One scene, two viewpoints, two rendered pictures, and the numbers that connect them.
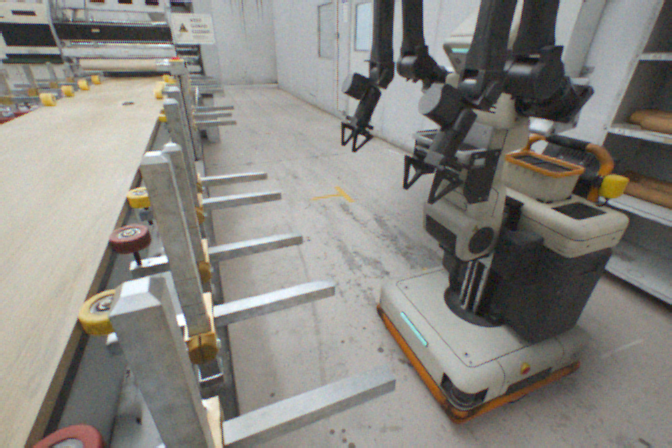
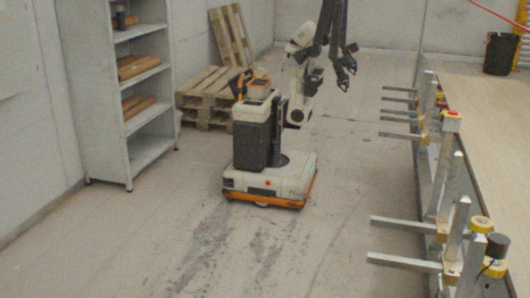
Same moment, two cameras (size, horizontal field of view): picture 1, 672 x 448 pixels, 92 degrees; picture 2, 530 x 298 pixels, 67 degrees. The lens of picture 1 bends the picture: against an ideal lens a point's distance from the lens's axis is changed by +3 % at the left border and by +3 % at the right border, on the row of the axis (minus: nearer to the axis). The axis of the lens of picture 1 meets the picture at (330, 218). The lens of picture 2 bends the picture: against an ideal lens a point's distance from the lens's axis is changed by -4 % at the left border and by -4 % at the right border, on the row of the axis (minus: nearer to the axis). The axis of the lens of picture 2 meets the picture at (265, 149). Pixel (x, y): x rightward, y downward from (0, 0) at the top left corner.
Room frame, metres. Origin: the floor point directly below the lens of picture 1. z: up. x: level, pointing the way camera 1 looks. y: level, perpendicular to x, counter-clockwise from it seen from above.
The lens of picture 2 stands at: (3.58, 1.14, 1.80)
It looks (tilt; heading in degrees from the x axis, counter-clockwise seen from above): 25 degrees down; 217
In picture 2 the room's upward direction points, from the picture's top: 1 degrees clockwise
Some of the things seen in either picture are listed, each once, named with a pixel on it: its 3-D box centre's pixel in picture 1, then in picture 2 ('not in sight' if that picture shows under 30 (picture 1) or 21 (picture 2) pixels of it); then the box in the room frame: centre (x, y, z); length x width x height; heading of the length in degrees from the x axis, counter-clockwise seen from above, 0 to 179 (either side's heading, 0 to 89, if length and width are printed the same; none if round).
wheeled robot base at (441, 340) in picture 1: (470, 322); (272, 173); (1.08, -0.66, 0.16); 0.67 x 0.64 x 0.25; 111
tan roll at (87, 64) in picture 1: (139, 64); not in sight; (4.51, 2.44, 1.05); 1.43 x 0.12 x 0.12; 112
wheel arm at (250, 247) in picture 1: (224, 253); (411, 113); (0.71, 0.29, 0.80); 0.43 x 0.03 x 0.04; 112
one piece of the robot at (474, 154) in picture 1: (454, 155); (312, 77); (0.98, -0.39, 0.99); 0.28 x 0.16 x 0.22; 21
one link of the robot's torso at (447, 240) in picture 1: (477, 242); (296, 113); (0.97, -0.53, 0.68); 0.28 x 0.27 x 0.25; 21
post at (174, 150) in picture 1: (193, 242); (421, 103); (0.65, 0.33, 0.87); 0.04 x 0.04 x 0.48; 22
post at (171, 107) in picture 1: (188, 184); (425, 106); (0.89, 0.42, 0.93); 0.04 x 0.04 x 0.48; 22
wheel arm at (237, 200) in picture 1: (215, 204); (413, 121); (0.95, 0.38, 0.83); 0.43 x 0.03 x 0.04; 112
